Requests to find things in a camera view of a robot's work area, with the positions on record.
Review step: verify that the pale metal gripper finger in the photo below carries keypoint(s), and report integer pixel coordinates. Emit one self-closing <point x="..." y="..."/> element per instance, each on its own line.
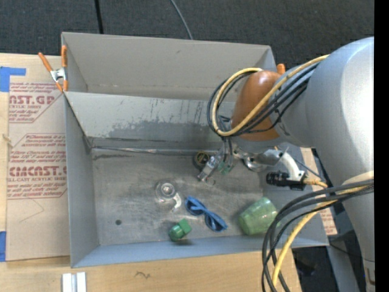
<point x="207" y="168"/>
<point x="210" y="179"/>

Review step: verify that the small green toy block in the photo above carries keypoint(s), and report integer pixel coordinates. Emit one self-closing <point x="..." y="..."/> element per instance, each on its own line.
<point x="179" y="230"/>

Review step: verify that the blue sunglasses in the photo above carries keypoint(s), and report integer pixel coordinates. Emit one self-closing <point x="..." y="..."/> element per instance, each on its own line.
<point x="209" y="216"/>

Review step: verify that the black cylinder on white bracket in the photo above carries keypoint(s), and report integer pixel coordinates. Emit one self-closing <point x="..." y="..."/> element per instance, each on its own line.
<point x="291" y="170"/>

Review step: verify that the clear glass thing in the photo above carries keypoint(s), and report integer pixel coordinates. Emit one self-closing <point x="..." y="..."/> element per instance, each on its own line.
<point x="165" y="191"/>

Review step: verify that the green cup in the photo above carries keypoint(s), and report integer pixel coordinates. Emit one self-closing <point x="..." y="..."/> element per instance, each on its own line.
<point x="258" y="216"/>

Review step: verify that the black and yellow round thing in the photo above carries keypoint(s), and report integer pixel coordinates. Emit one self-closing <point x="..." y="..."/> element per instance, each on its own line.
<point x="200" y="158"/>

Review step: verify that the brown cardboard board red print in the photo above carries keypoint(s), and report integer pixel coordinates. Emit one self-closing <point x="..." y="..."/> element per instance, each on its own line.
<point x="36" y="163"/>

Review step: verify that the grey metal bin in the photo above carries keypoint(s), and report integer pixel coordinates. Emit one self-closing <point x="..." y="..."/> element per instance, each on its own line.
<point x="133" y="175"/>

